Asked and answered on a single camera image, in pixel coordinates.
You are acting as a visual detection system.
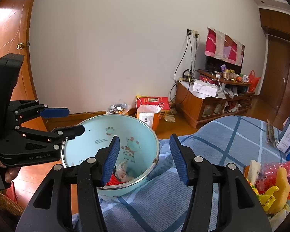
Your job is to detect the clear plastic bag white red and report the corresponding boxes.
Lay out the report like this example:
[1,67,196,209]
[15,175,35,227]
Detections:
[115,160,134,183]

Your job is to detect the pink clear plastic bag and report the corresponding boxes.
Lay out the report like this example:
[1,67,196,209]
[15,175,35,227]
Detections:
[255,161,290,194]

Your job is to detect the yellow plastic bag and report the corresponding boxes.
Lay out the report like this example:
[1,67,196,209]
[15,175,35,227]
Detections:
[246,179,279,212]

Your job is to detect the light blue cartoon trash bin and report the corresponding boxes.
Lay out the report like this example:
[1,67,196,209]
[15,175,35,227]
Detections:
[61,114,160,200]

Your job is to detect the bag of small trash on floor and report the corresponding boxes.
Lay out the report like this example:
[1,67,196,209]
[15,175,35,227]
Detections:
[106,103,132,115]

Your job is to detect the person left hand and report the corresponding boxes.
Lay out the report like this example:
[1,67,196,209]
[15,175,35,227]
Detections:
[0,161,21,183]

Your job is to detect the woven wicker basket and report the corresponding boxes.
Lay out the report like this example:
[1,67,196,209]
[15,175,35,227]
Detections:
[0,193,25,216]

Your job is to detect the orange paper bag white insert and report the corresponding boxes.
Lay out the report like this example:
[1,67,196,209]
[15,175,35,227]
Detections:
[137,105,161,131]

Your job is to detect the red gift box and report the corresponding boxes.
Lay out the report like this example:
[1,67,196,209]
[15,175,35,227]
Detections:
[135,95,170,119]

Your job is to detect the blue plaid table cloth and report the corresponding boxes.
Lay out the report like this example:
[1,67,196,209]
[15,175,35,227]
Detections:
[72,115,290,232]

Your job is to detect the wooden TV cabinet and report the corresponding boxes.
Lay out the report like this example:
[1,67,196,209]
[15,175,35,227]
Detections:
[174,70,255,129]

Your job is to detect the white box on cabinet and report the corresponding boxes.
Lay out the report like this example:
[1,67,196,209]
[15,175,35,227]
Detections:
[193,80,218,97]

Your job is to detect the metallic flat packet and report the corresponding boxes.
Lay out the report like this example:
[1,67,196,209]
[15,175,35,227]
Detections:
[266,120,279,148]

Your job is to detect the white mug on cabinet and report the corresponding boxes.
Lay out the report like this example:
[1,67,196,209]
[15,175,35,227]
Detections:
[241,74,250,83]

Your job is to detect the orange plastic bag by door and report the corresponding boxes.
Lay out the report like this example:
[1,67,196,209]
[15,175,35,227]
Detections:
[249,70,261,93]

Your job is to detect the television with patchwork cover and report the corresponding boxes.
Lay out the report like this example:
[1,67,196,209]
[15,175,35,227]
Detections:
[205,27,245,74]

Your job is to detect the wooden door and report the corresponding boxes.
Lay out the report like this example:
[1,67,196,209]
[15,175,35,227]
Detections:
[260,35,290,110]

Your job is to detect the hanging power cables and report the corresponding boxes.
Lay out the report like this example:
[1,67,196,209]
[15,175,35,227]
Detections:
[168,34,201,104]

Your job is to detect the wall power socket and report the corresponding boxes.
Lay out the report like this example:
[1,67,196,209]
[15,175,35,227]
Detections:
[187,29,199,38]

